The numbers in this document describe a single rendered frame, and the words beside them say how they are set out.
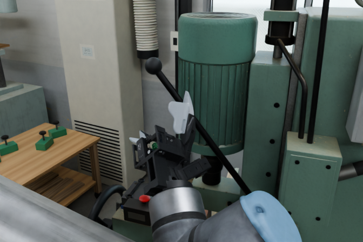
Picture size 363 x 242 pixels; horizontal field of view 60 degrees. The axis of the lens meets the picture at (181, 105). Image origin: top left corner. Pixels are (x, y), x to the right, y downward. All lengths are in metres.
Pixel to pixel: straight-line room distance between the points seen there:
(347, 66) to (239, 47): 0.20
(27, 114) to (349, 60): 2.71
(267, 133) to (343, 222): 0.24
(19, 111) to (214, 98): 2.42
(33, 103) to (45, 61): 0.41
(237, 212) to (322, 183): 0.24
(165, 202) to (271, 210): 0.17
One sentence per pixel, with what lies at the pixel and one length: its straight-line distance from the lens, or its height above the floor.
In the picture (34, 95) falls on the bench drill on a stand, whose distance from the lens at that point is 3.02.
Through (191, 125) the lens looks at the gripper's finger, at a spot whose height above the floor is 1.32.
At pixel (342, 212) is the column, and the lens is 0.75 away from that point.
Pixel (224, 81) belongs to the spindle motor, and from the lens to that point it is 0.67.
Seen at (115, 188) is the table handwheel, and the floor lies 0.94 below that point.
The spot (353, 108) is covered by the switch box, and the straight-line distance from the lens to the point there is 0.61.
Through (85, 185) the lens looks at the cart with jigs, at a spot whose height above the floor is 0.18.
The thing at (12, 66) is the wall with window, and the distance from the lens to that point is 3.57.
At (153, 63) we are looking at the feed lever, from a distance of 0.62.
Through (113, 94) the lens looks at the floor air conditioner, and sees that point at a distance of 2.29.
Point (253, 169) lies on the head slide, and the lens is 0.75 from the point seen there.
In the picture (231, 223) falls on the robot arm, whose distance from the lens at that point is 0.40.
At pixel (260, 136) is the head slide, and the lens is 0.71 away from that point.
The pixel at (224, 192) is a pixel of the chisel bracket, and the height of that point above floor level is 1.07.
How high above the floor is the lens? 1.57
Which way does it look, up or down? 22 degrees down
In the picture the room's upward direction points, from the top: straight up
